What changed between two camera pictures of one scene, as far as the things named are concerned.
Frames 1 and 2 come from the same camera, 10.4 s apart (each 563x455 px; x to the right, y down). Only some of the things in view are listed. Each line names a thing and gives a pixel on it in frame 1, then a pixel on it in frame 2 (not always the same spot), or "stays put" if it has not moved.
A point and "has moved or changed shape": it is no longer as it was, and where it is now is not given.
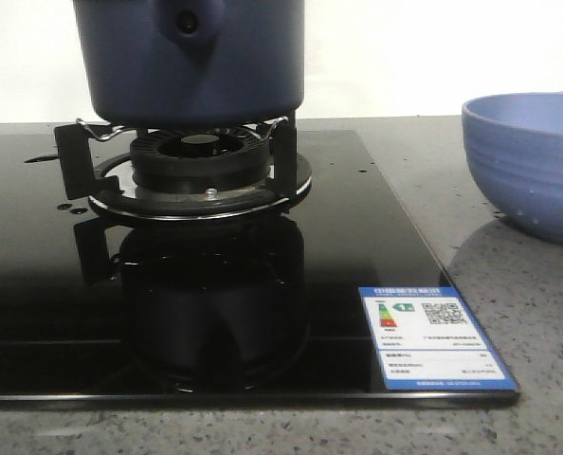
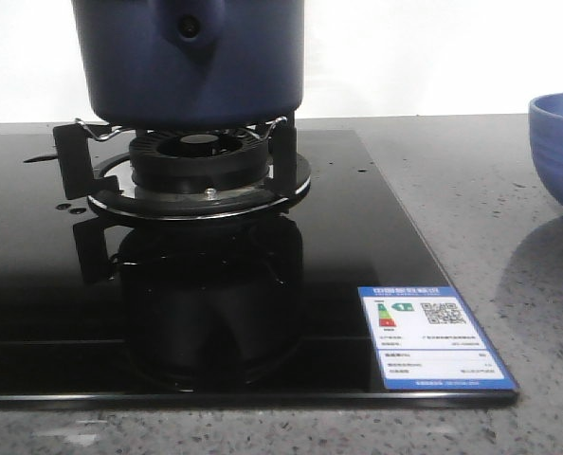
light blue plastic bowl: x=527 y=150 has moved or changed shape
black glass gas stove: x=77 y=308 stays put
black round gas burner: x=200 y=160 stays put
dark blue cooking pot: x=192 y=63 stays put
